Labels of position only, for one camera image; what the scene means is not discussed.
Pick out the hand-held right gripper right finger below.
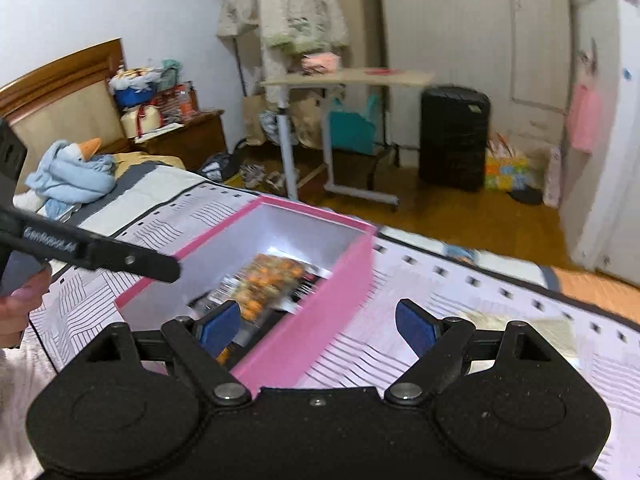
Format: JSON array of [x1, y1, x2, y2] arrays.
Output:
[[384, 299, 563, 407]]

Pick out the pink cardboard box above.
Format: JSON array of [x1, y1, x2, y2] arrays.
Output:
[[115, 195, 378, 396]]

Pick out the light blue towel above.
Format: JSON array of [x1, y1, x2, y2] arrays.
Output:
[[25, 140, 118, 218]]

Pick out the pink folded cloth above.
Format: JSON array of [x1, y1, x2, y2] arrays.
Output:
[[301, 52, 342, 74]]

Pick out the yellow bed sheet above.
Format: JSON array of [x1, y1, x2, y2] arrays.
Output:
[[112, 152, 186, 172]]

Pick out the beige white snack bag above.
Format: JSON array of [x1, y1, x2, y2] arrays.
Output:
[[457, 307, 576, 348]]

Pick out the cream bag with red ribbon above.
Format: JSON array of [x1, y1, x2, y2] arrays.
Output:
[[120, 105, 166, 139]]

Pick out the white goose plush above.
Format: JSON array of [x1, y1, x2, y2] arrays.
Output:
[[70, 137, 103, 163]]

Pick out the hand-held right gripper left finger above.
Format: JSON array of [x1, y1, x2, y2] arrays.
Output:
[[75, 300, 251, 406]]

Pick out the white plastic bag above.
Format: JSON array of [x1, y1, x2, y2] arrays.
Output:
[[544, 146, 563, 208]]

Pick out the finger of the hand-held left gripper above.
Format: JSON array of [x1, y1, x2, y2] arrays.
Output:
[[87, 239, 182, 283]]

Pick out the black floor bag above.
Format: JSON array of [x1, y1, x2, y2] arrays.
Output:
[[200, 152, 242, 182]]

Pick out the red package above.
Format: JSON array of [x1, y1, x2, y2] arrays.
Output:
[[150, 82, 199, 122]]

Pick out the clear bag of candies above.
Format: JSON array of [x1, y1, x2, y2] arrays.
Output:
[[215, 254, 307, 363]]

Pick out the brown paper bag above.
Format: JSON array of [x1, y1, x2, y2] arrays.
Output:
[[242, 92, 281, 147], [290, 95, 327, 150]]

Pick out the colourful gift bag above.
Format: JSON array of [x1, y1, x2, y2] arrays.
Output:
[[484, 132, 531, 192]]

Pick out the teal bag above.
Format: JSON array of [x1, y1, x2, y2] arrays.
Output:
[[327, 94, 381, 156]]

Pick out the beige hanging garment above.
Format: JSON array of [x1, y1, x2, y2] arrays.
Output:
[[216, 0, 262, 39]]

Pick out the white wardrobe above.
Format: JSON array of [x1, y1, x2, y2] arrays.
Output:
[[375, 0, 576, 161]]

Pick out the white floral hanging garment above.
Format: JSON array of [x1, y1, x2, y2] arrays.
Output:
[[257, 0, 351, 55]]

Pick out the person's left hand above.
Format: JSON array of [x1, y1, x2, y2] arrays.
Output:
[[0, 264, 53, 350]]

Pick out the wooden nightstand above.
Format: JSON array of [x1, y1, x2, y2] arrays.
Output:
[[135, 109, 228, 173]]

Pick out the wooden headboard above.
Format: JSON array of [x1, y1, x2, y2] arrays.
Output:
[[0, 37, 133, 196]]

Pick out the rolling side table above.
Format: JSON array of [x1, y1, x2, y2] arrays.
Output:
[[260, 67, 436, 208]]

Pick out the black round base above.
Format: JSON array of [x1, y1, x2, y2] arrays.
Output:
[[509, 187, 545, 206]]

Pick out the black suitcase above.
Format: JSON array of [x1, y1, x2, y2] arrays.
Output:
[[419, 85, 492, 193]]

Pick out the black printed snack packet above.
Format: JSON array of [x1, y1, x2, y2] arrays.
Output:
[[294, 263, 334, 306]]

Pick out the blue bag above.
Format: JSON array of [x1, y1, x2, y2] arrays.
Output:
[[112, 67, 166, 109]]

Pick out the white door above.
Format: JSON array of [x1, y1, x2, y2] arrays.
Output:
[[559, 0, 640, 276]]

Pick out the pink hanging cloth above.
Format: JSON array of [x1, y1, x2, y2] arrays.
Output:
[[565, 80, 603, 155]]

